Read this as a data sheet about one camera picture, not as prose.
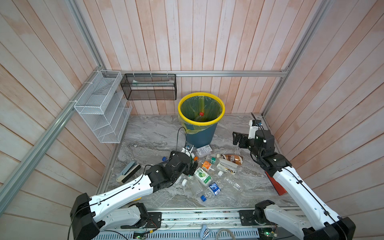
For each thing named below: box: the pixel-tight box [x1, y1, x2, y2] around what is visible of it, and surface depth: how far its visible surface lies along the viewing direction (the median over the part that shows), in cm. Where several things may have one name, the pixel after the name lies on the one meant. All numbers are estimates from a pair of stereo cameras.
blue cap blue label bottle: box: [200, 182, 222, 202], surface depth 81 cm
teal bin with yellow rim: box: [177, 92, 226, 149], surface depth 94 cm
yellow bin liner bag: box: [178, 95, 223, 134], surface depth 95 cm
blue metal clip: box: [200, 224, 212, 240], surface depth 70 cm
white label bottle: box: [216, 158, 239, 174], surface depth 91 cm
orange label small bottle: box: [201, 160, 212, 172], surface depth 89 cm
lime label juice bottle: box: [194, 167, 213, 187], surface depth 86 cm
